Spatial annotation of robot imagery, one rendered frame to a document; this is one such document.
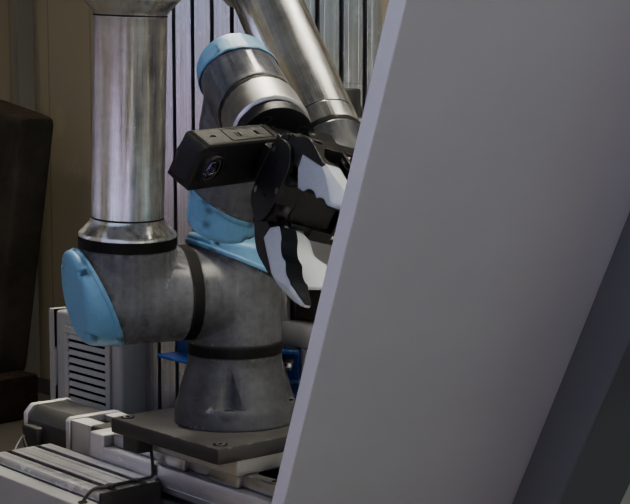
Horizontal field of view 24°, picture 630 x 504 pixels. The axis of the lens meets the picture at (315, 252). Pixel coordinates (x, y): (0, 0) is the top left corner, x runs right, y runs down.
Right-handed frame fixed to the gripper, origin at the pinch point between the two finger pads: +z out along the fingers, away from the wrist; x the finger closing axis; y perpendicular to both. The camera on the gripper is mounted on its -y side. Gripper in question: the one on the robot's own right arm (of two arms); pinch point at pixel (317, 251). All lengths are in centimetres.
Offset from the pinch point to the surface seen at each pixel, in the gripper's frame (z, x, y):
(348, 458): 34.1, -5.7, -12.1
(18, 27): -614, 228, 132
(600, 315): 37.3, -19.3, -5.0
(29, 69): -606, 245, 143
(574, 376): 36.5, -15.0, -3.6
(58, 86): -583, 241, 154
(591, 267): 36.5, -21.4, -6.4
